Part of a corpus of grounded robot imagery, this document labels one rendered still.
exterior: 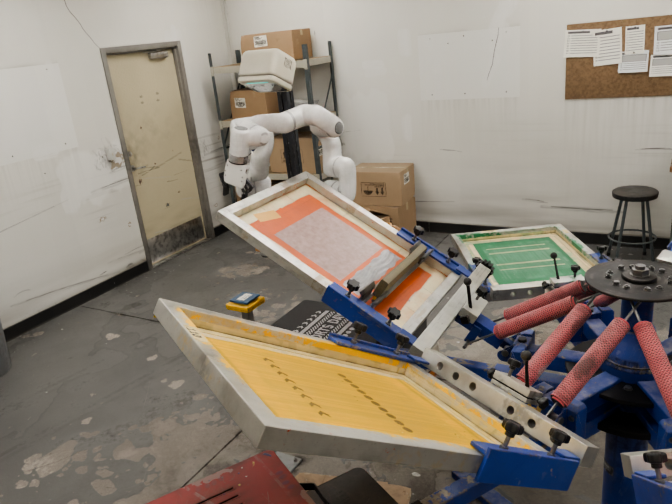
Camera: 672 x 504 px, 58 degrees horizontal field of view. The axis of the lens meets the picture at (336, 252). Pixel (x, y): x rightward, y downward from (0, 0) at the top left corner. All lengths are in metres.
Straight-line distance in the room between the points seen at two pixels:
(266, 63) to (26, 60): 3.24
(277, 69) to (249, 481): 1.67
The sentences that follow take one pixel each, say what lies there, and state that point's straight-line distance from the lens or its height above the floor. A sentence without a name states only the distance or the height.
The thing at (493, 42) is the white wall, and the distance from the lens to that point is 5.85.
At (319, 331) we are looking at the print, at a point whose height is 0.95.
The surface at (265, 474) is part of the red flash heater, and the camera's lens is 1.54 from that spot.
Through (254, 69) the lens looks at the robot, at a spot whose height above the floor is 1.96.
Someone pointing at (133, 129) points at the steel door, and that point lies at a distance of 6.27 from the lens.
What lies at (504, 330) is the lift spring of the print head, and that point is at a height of 1.12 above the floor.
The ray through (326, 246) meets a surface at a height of 1.33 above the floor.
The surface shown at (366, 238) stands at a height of 1.29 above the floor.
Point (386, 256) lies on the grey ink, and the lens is 2.33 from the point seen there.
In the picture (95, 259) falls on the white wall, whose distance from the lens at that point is 5.94.
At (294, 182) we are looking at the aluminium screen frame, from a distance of 2.48.
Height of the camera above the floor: 2.08
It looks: 20 degrees down
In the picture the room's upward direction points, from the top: 6 degrees counter-clockwise
